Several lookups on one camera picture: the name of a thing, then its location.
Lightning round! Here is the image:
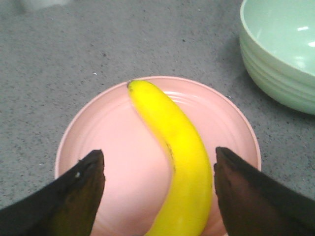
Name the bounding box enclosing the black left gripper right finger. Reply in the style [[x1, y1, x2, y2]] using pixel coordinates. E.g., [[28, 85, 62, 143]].
[[214, 147, 315, 236]]

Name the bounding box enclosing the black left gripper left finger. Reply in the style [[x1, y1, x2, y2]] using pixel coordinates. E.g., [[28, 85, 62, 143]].
[[0, 150, 105, 236]]

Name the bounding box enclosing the yellow banana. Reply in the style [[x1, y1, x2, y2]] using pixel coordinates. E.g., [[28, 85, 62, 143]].
[[127, 80, 213, 236]]

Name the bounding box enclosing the pink plate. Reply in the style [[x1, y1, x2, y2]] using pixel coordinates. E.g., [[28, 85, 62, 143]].
[[55, 76, 261, 236]]

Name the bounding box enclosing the green bowl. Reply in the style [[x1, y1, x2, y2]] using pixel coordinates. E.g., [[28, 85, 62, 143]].
[[240, 0, 315, 115]]

